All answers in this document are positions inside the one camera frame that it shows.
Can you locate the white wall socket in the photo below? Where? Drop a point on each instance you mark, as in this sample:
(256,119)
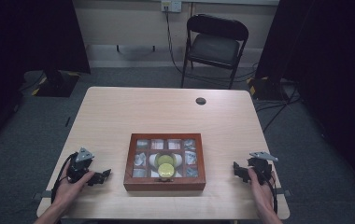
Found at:
(171,5)

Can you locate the yellow round tin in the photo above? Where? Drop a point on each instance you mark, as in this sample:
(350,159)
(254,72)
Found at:
(166,170)

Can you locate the black folding chair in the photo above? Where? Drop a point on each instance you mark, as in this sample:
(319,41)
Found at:
(214,46)

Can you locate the grey table clamp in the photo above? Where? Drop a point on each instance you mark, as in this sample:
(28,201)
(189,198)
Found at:
(41,195)
(283,192)

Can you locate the person's left hand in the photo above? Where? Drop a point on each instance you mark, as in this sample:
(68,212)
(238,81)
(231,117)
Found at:
(69,189)

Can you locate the person's right hand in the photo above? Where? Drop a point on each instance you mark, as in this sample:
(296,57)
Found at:
(261,194)

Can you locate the set of small silver packets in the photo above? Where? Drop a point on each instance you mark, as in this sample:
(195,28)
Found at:
(140,159)

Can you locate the wooden box with glass lid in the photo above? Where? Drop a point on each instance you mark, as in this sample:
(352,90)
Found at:
(165,182)

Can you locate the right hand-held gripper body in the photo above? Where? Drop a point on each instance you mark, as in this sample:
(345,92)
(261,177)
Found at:
(259,163)

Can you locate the dark curtain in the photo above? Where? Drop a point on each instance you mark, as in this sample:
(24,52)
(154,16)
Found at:
(26,46)
(328,62)

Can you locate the black stand base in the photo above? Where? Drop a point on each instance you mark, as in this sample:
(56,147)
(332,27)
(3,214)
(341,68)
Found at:
(57,84)
(266,88)

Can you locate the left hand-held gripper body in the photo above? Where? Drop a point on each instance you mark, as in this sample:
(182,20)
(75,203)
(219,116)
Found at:
(79,166)

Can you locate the green round tin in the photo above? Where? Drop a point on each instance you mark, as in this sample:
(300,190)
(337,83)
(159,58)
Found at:
(165,159)

